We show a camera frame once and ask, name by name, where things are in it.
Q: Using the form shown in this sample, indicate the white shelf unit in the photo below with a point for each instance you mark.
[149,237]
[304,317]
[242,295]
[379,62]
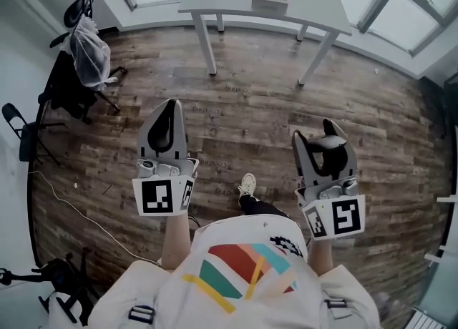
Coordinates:
[445,249]

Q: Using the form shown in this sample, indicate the person's right forearm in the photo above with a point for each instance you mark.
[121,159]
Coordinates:
[321,256]

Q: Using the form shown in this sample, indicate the black office chair with headrest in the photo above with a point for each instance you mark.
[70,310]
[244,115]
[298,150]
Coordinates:
[68,95]

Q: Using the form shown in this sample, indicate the black folding chair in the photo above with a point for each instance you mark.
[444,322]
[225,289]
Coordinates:
[26,138]

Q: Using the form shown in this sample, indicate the person's right white sneaker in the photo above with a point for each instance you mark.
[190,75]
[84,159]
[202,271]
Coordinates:
[247,184]

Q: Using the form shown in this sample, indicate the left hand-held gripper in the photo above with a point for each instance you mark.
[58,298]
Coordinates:
[157,197]

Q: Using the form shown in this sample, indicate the person's right leg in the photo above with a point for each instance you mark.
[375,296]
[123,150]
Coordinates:
[261,206]

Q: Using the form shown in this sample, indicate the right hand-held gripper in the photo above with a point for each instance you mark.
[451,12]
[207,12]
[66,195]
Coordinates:
[345,216]

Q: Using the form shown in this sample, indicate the person's left forearm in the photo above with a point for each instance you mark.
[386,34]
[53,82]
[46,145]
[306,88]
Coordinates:
[176,241]

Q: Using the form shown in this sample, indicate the white ribbed radiator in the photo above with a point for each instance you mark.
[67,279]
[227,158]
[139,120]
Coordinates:
[427,320]

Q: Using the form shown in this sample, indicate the white shirt with colourful print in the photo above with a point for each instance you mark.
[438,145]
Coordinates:
[232,306]

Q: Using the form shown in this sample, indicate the thin dark stick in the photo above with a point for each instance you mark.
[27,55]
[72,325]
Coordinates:
[106,189]

